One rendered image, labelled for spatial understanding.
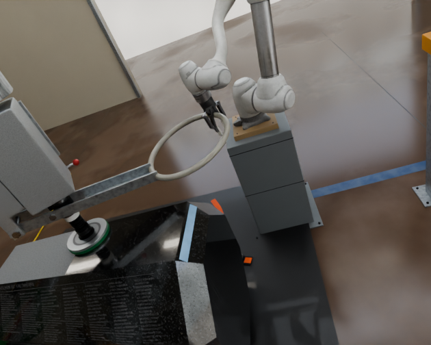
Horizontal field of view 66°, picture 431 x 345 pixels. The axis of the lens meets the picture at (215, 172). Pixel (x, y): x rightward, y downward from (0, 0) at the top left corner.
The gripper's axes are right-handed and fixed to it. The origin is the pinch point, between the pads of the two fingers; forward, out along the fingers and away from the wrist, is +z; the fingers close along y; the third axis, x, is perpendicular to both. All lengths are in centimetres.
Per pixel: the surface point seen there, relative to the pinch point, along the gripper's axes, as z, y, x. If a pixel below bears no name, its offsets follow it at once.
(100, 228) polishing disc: -4, 82, -12
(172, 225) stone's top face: 3, 61, 20
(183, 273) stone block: 7, 74, 41
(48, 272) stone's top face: -6, 112, -16
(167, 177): -9.7, 45.4, 9.6
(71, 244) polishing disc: -6, 96, -18
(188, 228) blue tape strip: 6, 58, 27
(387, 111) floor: 122, -165, 1
